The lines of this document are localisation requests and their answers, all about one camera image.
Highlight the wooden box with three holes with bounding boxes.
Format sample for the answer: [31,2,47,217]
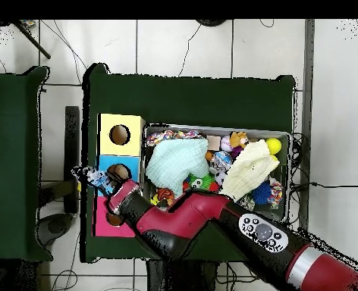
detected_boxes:
[91,112,146,238]

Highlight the orange tiger plush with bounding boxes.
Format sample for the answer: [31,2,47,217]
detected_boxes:
[155,187,176,202]

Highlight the mint green muslin cloth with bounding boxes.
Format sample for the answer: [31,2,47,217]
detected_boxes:
[145,137,210,198]

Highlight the crumpled confetti print paper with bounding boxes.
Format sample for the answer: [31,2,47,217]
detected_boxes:
[146,130,175,147]

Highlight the dark grey floor base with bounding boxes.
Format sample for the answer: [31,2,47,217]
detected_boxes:
[34,212,74,247]

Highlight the black upright panel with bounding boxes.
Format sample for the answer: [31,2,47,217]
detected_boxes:
[63,105,81,214]

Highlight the green spiky toy with eyes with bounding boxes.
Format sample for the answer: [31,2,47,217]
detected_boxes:
[187,173,216,192]

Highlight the plain wooden block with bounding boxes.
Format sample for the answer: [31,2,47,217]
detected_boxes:
[206,135,222,152]

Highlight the crushed clear bottle blue label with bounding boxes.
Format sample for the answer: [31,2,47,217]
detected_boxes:
[210,150,233,171]

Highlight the white baseball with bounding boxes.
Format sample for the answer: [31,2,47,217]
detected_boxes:
[220,134,233,152]

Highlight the dark green table cloth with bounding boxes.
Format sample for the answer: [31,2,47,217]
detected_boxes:
[0,65,53,262]
[80,62,297,264]

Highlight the brown plush animal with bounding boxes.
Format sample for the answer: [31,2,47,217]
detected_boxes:
[228,130,249,150]

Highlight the cream muslin cloth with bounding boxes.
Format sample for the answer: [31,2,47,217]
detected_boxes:
[221,139,281,202]

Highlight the yellow ball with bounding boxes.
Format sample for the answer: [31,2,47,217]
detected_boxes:
[265,137,283,156]

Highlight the black tripod leg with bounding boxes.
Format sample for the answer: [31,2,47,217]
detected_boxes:
[13,20,52,61]

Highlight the black round object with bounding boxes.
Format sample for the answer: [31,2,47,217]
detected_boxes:
[195,19,228,27]

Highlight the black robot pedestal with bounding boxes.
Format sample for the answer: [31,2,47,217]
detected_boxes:
[146,259,220,291]

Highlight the silver wire mesh bin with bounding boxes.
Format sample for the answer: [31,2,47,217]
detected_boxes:
[138,122,293,224]

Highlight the black cable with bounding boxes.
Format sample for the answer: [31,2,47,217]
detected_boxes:
[289,131,358,190]

